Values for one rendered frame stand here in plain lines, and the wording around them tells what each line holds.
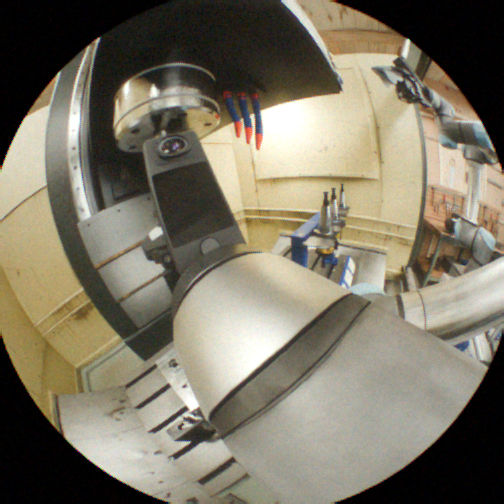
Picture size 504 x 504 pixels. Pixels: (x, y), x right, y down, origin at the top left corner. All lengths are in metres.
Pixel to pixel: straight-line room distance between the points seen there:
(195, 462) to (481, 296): 0.59
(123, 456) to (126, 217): 1.00
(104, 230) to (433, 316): 0.76
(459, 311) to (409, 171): 1.02
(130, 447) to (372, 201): 1.79
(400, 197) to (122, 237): 1.42
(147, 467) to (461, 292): 0.96
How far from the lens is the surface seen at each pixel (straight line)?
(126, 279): 0.70
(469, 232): 1.00
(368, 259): 1.18
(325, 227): 0.41
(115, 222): 0.65
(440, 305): 0.19
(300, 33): 0.29
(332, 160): 1.12
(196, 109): 0.21
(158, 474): 0.88
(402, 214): 1.17
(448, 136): 0.69
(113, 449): 0.96
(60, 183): 0.75
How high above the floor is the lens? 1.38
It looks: 27 degrees down
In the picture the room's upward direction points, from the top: 9 degrees counter-clockwise
